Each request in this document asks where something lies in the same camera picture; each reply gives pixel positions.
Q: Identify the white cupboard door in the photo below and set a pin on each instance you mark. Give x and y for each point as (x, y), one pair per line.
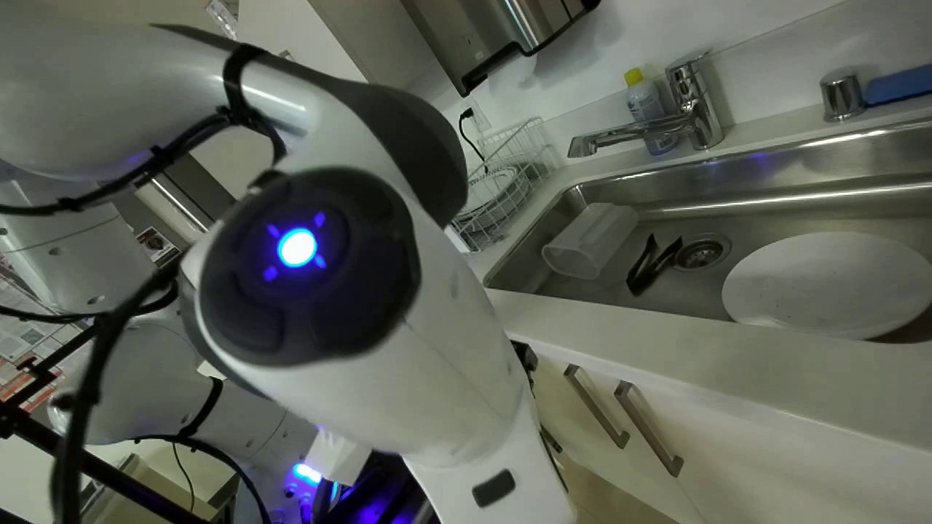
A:
(776, 469)
(608, 482)

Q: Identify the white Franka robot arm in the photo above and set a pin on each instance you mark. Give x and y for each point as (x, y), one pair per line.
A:
(388, 389)

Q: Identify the white plate in rack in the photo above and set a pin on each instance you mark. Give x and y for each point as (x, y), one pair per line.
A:
(496, 198)

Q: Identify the translucent plastic cup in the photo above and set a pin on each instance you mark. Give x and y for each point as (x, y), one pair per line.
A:
(588, 242)

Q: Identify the black kitchen tongs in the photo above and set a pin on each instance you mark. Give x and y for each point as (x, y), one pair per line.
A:
(642, 272)

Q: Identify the stainless paper towel dispenser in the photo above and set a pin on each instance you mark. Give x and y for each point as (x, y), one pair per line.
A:
(484, 33)

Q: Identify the round metal sink drain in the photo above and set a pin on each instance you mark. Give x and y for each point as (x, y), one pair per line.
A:
(700, 252)

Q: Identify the clear soap bottle yellow cap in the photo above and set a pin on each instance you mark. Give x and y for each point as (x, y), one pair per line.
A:
(646, 105)

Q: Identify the chrome sink faucet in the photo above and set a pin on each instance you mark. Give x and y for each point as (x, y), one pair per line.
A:
(700, 96)

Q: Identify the stainless steel sink basin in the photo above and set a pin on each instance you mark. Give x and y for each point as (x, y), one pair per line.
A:
(776, 163)

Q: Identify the round white plate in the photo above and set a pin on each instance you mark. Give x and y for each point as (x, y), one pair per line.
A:
(825, 285)

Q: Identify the short metal cylinder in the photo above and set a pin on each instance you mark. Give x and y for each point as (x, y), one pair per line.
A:
(840, 93)

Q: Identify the blue sponge block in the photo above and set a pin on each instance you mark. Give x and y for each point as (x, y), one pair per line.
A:
(899, 84)

